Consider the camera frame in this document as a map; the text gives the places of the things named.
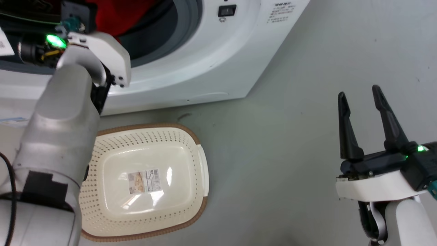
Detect white paper tag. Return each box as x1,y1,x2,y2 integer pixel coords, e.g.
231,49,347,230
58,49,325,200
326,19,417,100
0,27,15,56

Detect white front-load washing machine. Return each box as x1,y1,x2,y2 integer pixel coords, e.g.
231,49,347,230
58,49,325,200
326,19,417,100
0,0,311,117

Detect product sticker in basket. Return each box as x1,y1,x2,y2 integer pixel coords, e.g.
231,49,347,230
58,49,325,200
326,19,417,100
128,168,161,194

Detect printed text label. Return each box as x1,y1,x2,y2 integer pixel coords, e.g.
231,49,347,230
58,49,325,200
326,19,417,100
267,3,296,24

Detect grey rubber door gasket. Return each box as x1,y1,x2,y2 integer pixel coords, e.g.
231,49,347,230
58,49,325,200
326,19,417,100
118,0,204,68

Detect black door latch socket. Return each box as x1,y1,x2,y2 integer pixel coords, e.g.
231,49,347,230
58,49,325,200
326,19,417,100
218,4,237,17

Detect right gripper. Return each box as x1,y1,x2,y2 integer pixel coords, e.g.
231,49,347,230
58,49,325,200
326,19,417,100
336,85,437,203

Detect red garment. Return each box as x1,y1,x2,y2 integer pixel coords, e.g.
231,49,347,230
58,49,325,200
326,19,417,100
85,0,155,37

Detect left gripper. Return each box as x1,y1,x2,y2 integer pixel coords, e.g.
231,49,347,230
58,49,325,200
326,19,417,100
19,31,132,88

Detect cream perforated laundry basket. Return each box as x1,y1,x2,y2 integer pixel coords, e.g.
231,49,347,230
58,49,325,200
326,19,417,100
80,123,210,243

